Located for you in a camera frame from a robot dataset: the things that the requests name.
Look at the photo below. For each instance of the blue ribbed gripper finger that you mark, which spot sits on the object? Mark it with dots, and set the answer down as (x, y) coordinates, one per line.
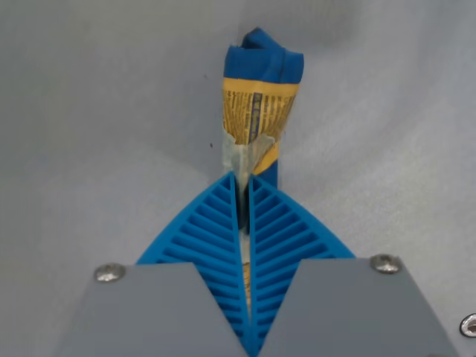
(208, 230)
(286, 230)

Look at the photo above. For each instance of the blue bag with yellow label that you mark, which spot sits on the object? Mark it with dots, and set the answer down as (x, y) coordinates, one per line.
(260, 111)

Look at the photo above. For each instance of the silver washer bolt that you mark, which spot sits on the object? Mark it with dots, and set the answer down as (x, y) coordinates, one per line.
(469, 325)

